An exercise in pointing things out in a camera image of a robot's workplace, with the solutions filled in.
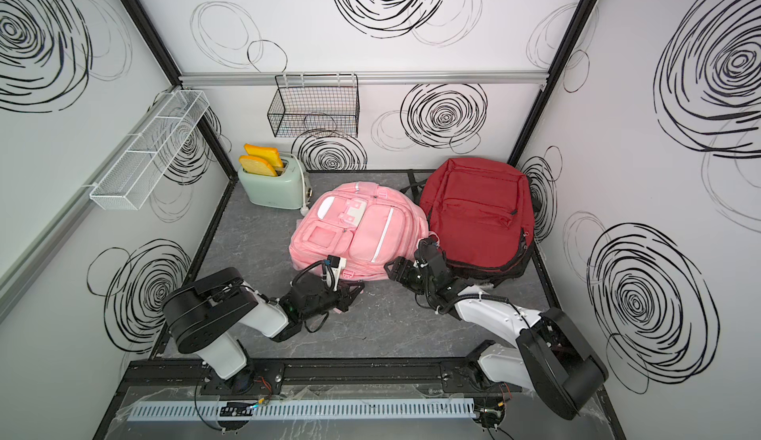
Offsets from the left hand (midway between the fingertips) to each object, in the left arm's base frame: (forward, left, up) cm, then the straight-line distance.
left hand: (364, 288), depth 85 cm
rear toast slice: (+38, +34, +17) cm, 54 cm away
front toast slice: (+33, +36, +16) cm, 52 cm away
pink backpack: (+21, +1, +2) cm, 21 cm away
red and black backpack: (+11, -37, +6) cm, 39 cm away
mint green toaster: (+32, +28, +6) cm, 43 cm away
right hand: (+3, -7, +4) cm, 9 cm away
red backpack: (+24, -37, +7) cm, 45 cm away
